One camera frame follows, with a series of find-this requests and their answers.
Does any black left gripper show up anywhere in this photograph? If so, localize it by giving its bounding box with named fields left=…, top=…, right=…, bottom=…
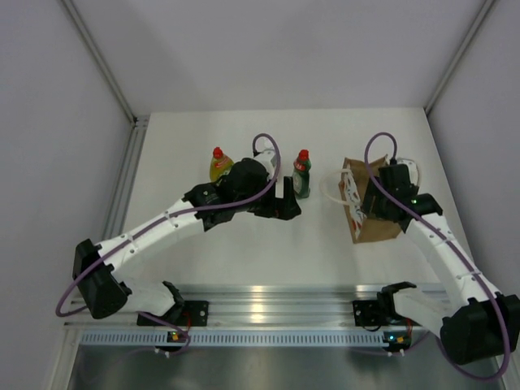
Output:
left=235, top=175, right=301, bottom=221

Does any green dish soap bottle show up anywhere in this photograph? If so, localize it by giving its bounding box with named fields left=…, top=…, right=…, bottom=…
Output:
left=292, top=149, right=311, bottom=199

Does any burlap canvas bag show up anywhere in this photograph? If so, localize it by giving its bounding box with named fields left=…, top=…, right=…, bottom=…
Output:
left=338, top=158, right=401, bottom=244

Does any yellow dish soap bottle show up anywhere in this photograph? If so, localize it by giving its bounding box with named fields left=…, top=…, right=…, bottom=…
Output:
left=209, top=147, right=234, bottom=182

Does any cream pump soap bottle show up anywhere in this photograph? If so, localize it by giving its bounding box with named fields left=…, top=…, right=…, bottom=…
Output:
left=258, top=138, right=276, bottom=156

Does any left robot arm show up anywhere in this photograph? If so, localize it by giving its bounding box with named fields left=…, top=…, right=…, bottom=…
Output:
left=72, top=158, right=301, bottom=325

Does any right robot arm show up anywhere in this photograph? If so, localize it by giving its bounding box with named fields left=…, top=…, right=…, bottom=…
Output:
left=362, top=159, right=519, bottom=365

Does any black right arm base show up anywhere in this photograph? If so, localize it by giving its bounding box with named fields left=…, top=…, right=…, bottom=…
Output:
left=352, top=300, right=385, bottom=329

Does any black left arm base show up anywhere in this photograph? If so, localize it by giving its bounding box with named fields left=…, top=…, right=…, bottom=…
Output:
left=158, top=301, right=209, bottom=327

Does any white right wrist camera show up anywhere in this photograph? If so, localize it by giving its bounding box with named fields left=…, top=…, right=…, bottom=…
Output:
left=396, top=158, right=416, bottom=185

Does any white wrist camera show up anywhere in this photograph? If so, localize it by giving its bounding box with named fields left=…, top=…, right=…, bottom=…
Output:
left=253, top=149, right=280, bottom=179
left=396, top=158, right=416, bottom=185

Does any white rope bag handle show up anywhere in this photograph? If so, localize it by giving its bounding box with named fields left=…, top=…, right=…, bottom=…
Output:
left=410, top=160, right=423, bottom=187
left=318, top=168, right=348, bottom=206

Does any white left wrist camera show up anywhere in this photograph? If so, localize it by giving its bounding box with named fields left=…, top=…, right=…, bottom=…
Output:
left=253, top=149, right=280, bottom=179

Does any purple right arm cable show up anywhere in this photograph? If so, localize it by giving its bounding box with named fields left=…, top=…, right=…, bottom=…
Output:
left=363, top=132, right=512, bottom=382

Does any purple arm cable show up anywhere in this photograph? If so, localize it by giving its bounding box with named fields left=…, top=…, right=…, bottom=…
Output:
left=54, top=132, right=282, bottom=353
left=363, top=132, right=512, bottom=382

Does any aluminium mounting rail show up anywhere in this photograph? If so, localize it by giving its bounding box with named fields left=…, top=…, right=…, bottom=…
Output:
left=64, top=284, right=452, bottom=327

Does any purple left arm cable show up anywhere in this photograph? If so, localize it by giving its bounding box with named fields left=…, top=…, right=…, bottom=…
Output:
left=54, top=132, right=282, bottom=353

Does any left aluminium frame post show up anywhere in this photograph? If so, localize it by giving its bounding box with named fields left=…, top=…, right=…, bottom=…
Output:
left=60, top=0, right=137, bottom=123

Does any aluminium frame post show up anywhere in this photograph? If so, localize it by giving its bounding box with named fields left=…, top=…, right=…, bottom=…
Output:
left=60, top=0, right=137, bottom=123
left=423, top=0, right=499, bottom=117

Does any grey slotted cable duct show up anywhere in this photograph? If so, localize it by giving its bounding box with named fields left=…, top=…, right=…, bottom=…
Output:
left=80, top=329, right=409, bottom=348

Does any right aluminium frame post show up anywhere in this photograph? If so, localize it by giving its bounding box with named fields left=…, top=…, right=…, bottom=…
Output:
left=423, top=0, right=499, bottom=117

